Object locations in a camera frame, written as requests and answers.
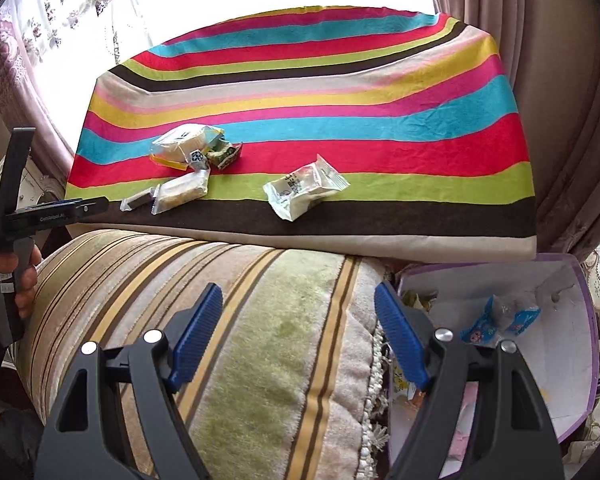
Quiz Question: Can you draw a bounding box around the person's left hand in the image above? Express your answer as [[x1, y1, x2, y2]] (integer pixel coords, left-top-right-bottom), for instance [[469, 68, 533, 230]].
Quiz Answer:
[[0, 245, 42, 320]]

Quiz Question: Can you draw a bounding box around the white ornate cabinet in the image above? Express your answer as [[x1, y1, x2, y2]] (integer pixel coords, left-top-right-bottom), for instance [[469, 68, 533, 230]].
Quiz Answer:
[[0, 159, 67, 221]]

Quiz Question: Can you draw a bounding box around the blue cartoon candy wrapper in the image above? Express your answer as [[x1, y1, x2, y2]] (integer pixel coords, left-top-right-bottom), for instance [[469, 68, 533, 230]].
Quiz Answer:
[[460, 295, 541, 348]]

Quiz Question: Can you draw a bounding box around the beige striped plush cushion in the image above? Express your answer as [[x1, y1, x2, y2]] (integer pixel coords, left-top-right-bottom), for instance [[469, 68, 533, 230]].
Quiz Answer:
[[15, 230, 388, 479]]

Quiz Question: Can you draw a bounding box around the clear packet beige biscuit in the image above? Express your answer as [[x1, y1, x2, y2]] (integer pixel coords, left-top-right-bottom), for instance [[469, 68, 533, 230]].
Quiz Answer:
[[151, 168, 211, 214]]

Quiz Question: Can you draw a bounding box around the small dark bar packet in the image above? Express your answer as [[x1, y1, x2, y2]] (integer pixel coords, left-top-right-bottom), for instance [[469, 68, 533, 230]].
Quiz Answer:
[[120, 185, 159, 212]]

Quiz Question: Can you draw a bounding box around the white box purple rim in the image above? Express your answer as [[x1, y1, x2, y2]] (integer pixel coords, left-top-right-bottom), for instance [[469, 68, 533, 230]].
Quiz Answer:
[[374, 254, 598, 479]]

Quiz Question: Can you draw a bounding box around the white egg roll snack packet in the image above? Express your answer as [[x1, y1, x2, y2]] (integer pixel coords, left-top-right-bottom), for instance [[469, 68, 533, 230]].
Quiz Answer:
[[262, 155, 350, 222]]

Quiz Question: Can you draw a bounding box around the small green snack packet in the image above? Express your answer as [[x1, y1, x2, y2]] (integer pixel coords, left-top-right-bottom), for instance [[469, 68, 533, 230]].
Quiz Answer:
[[206, 140, 242, 170]]

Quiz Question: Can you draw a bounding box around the round cake packet yellow edge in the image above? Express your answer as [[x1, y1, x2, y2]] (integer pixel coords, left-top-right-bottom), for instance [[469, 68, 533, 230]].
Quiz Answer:
[[149, 124, 224, 170]]

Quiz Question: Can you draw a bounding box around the colourful striped cushion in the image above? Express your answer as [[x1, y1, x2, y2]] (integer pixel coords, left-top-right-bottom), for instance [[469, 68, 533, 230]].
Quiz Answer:
[[66, 6, 536, 262]]

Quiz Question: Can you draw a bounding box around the floral sheer curtain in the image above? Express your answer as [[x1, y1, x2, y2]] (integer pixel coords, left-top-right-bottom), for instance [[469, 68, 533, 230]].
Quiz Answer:
[[0, 0, 151, 181]]

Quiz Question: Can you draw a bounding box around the brown pleated curtain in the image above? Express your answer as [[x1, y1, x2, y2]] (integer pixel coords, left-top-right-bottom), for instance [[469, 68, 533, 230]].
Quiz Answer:
[[434, 0, 600, 260]]

